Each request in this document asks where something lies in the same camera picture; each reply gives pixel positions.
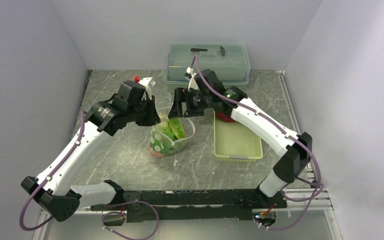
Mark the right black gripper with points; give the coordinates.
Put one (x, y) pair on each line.
(180, 96)

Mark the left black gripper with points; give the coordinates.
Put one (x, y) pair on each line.
(153, 119)

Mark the watermelon slice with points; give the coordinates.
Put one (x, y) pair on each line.
(177, 128)

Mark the clear dotted zip bag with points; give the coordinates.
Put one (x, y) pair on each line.
(188, 126)

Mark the green cabbage leaf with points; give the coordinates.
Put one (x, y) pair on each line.
(162, 139)

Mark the orange peach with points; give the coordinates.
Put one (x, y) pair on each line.
(157, 155)

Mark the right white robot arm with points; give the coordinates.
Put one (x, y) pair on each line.
(292, 148)

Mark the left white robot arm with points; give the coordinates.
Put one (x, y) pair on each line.
(54, 189)

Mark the green plastic toolbox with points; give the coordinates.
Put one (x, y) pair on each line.
(230, 62)

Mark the pale green perforated basket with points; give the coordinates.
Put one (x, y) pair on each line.
(235, 142)

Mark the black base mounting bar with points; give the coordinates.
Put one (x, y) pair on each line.
(240, 204)

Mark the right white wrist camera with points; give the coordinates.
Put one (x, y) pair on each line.
(190, 76)

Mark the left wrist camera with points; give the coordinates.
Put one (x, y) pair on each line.
(147, 82)

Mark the aluminium rail frame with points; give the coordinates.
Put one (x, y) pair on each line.
(264, 218)

